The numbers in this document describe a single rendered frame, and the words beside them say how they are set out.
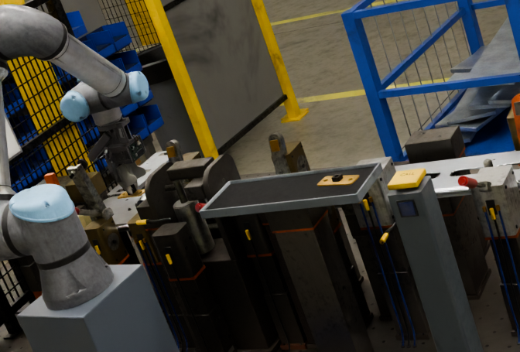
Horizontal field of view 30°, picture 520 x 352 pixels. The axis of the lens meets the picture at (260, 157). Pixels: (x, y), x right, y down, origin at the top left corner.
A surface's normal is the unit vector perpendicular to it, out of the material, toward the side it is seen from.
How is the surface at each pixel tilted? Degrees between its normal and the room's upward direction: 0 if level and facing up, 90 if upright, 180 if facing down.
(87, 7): 90
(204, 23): 90
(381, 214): 90
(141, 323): 90
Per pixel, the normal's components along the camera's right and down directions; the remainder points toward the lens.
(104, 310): 0.80, -0.07
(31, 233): -0.29, 0.39
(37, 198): -0.20, -0.91
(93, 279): 0.57, -0.26
